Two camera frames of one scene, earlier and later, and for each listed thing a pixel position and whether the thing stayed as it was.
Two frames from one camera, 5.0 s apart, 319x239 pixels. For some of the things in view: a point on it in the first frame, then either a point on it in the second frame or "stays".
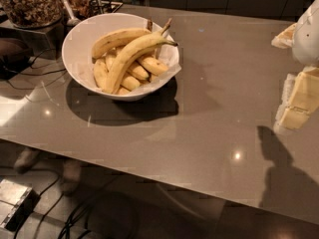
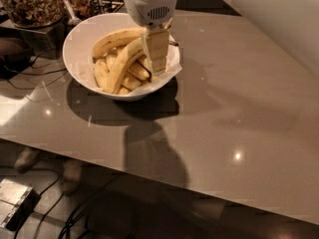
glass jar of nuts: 31,5 stays
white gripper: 307,37 to 151,9
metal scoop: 73,21 stays
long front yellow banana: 131,51 stays
